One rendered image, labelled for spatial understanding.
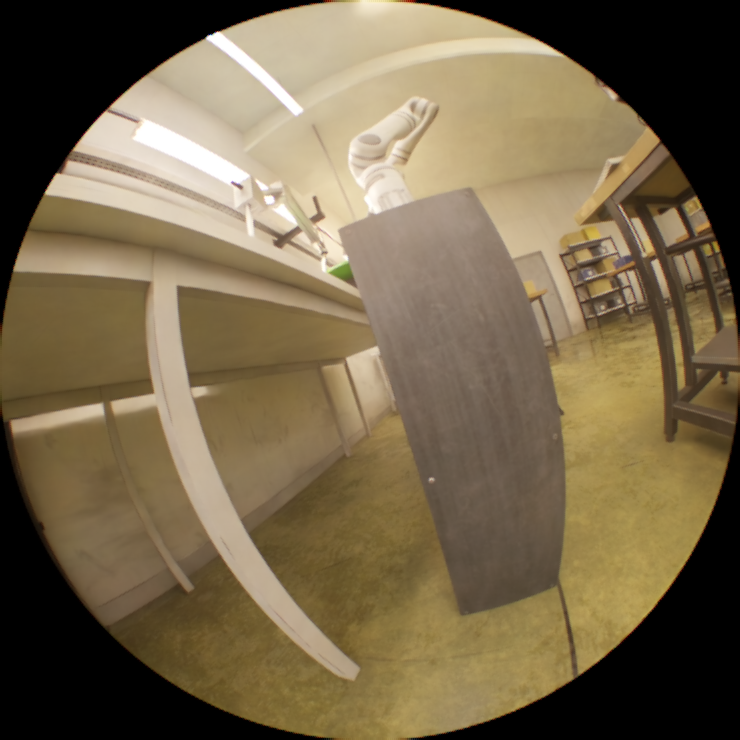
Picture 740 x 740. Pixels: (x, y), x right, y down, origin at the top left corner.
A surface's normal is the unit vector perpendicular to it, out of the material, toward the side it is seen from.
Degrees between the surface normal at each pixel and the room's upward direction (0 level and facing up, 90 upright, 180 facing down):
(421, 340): 90
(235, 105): 180
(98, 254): 90
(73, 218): 180
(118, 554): 90
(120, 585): 90
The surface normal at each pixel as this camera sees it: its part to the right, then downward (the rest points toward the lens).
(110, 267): 0.89, -0.30
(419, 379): -0.22, 0.04
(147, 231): 0.31, 0.95
